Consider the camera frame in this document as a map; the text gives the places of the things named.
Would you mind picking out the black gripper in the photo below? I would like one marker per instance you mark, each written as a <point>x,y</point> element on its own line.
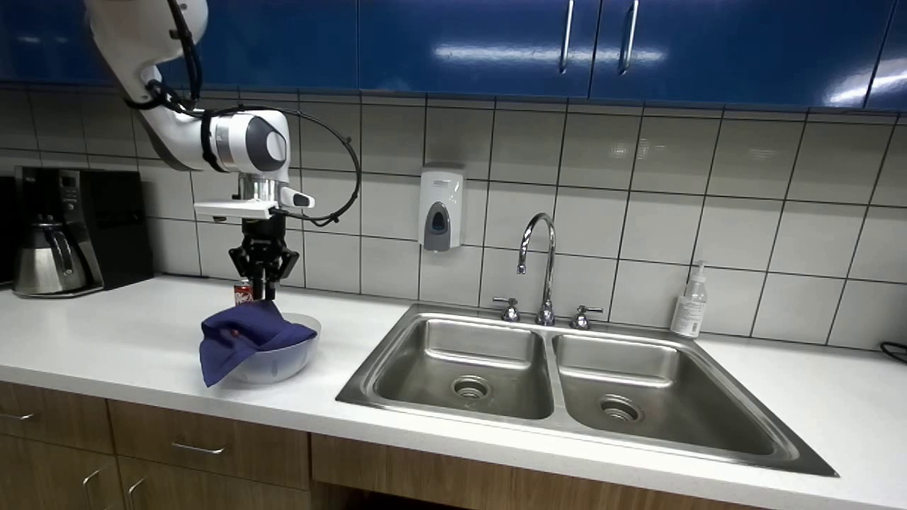
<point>265,241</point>

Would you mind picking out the blue towel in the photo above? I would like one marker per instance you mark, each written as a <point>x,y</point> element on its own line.
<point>245,329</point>

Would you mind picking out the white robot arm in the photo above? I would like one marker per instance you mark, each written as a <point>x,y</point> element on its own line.
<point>235,142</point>

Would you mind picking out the clear plastic bowl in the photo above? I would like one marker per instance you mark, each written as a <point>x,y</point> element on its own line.
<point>283,364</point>

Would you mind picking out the red soda can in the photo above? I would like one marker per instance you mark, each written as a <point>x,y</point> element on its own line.
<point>242,290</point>

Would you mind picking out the black coffee machine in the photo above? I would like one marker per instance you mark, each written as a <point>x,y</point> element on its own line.
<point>118,227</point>

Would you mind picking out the wide wooden drawer front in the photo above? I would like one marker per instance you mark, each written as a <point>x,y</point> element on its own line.
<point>265,442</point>

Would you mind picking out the blue cabinet door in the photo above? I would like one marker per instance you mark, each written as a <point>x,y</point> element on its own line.
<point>38,38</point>
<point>283,47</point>
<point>897,58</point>
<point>455,47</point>
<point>737,47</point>

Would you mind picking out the steel coffee carafe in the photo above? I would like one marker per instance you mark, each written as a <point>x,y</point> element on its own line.
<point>44,265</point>

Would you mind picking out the steel double sink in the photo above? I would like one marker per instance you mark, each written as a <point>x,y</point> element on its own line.
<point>470,364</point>

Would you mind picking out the wooden base cabinet door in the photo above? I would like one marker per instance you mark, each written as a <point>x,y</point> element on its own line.
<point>215,496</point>
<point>45,477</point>

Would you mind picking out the narrow wooden drawer front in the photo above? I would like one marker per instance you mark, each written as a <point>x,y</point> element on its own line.
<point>67,415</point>

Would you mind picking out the wooden sink front panel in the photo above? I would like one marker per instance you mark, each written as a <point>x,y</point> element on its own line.
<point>425,477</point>

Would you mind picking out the chrome gooseneck faucet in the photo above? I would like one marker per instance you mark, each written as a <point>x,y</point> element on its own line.
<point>548,283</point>

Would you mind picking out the clear soap pump bottle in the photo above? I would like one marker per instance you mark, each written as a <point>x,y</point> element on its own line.
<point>689,307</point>

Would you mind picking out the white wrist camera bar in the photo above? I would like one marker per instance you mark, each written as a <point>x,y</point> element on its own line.
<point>245,211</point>

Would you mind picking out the white wall soap dispenser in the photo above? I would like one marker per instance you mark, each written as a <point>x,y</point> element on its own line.
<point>441,208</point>

